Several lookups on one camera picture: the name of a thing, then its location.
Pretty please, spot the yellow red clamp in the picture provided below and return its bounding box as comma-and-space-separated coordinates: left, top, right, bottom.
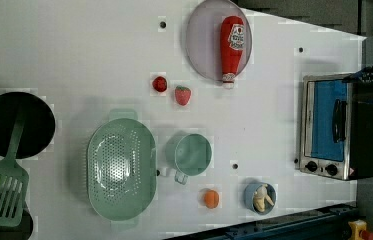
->
348, 220, 373, 240

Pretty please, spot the orange toy fruit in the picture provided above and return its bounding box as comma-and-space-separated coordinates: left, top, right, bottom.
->
204, 190, 219, 209

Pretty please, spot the green slotted spatula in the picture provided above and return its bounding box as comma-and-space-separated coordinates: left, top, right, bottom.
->
0, 117, 29, 227

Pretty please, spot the red plush ketchup bottle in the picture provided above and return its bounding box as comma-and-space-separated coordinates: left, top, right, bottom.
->
220, 16, 245, 89

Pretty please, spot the blue bowl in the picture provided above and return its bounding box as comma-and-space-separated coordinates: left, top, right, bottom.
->
244, 182, 277, 215

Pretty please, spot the pink toy strawberry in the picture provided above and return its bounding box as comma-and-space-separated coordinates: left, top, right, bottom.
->
175, 86, 192, 106

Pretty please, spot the green mug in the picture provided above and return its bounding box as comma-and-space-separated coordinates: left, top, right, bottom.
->
165, 134, 212, 185

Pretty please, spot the grey round plate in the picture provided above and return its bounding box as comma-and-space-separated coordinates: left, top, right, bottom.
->
185, 0, 252, 81

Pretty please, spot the green oval colander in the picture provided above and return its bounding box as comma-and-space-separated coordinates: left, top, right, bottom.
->
87, 109, 157, 231

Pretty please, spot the silver toaster oven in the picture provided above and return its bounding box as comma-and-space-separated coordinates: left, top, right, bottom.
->
298, 74, 373, 181

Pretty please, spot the toy peeled banana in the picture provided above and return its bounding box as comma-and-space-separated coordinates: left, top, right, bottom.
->
253, 184, 274, 213

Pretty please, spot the red toy tomato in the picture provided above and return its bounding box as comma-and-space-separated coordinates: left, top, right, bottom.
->
152, 76, 167, 93

